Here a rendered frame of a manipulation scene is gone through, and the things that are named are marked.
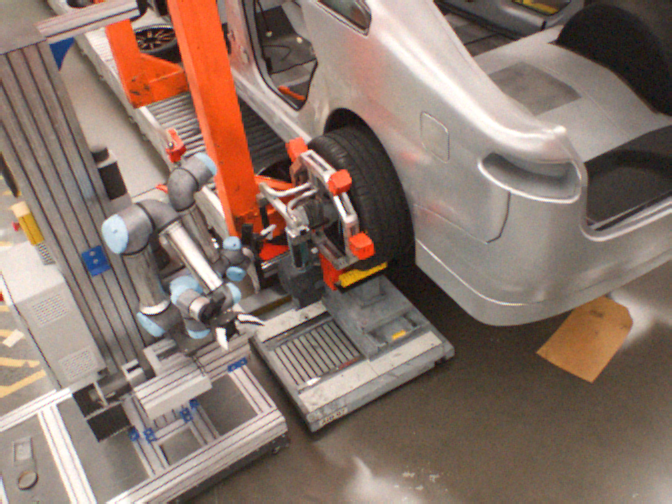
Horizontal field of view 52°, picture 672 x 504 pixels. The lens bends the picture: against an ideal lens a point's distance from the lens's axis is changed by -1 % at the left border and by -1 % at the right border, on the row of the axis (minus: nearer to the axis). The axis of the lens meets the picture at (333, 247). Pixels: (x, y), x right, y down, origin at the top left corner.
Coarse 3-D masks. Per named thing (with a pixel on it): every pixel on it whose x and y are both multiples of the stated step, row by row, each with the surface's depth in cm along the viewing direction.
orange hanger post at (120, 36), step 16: (96, 0) 451; (112, 32) 460; (128, 32) 465; (112, 48) 471; (128, 48) 471; (128, 64) 476; (128, 80) 482; (144, 80) 487; (128, 96) 493; (144, 96) 493
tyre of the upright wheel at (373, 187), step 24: (312, 144) 317; (336, 144) 304; (360, 144) 303; (336, 168) 303; (360, 168) 296; (384, 168) 299; (360, 192) 294; (384, 192) 297; (360, 216) 300; (384, 216) 299; (408, 216) 304; (384, 240) 304; (408, 240) 313; (360, 264) 324
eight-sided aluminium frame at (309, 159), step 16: (304, 160) 310; (320, 160) 307; (304, 176) 336; (320, 176) 299; (304, 192) 342; (336, 208) 299; (352, 208) 298; (352, 224) 298; (320, 240) 344; (336, 256) 337; (352, 256) 308
